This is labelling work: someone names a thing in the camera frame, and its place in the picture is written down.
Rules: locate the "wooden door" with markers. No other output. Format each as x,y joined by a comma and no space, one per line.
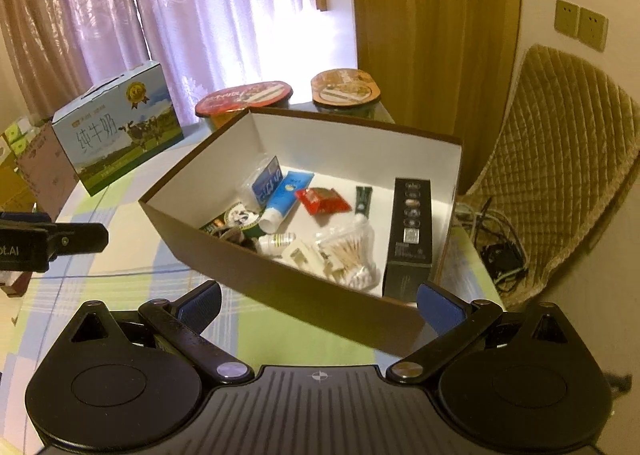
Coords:
443,66

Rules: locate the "blue hand cream tube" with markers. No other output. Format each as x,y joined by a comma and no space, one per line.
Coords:
283,200

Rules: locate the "wall power socket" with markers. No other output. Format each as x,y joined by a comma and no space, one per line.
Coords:
589,27

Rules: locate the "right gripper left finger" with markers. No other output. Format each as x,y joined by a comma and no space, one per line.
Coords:
181,324

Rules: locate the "white pill bottle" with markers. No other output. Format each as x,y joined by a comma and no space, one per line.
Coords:
273,245

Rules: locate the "cotton swab bag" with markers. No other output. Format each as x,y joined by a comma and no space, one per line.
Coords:
348,252

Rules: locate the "orange lid noodle bowl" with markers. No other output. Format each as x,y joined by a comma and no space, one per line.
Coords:
345,91

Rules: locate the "black product box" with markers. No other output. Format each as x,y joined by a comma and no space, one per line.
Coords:
410,248

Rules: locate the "red snack packet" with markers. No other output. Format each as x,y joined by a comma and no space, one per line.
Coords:
321,201

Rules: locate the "red lid noodle bowl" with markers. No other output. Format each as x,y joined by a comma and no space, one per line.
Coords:
221,106

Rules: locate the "brown cardboard boxes pile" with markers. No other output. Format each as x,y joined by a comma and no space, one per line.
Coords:
35,172

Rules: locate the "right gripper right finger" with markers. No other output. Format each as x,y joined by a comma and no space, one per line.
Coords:
458,325

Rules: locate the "blue tissue packet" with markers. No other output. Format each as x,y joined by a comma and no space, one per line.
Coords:
255,191

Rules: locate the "white hair claw clip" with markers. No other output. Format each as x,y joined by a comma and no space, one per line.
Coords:
307,259

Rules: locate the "dark green small tube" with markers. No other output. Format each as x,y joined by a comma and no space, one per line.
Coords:
363,201

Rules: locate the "quilted chair cushion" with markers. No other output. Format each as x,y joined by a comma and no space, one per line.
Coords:
567,148

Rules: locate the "lilac sheer curtain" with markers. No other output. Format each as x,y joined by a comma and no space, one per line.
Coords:
54,50

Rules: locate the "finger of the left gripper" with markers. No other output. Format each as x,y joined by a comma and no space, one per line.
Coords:
25,217
68,238

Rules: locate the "green milk carton box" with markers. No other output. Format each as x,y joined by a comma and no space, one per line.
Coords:
118,125

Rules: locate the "dark hair scrunchie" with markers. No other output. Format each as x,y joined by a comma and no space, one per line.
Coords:
232,234

